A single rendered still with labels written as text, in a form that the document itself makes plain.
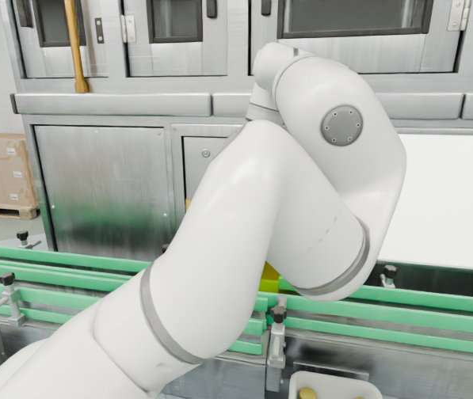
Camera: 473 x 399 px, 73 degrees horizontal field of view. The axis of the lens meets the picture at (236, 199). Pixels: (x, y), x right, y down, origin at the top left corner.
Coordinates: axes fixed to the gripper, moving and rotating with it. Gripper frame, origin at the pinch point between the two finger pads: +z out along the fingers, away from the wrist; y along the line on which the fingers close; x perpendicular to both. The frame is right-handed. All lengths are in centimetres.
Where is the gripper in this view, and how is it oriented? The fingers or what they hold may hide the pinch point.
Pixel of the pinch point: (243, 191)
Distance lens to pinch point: 69.3
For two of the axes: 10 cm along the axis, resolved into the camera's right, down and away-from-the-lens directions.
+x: 9.5, 3.0, -1.0
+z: -2.5, 9.0, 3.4
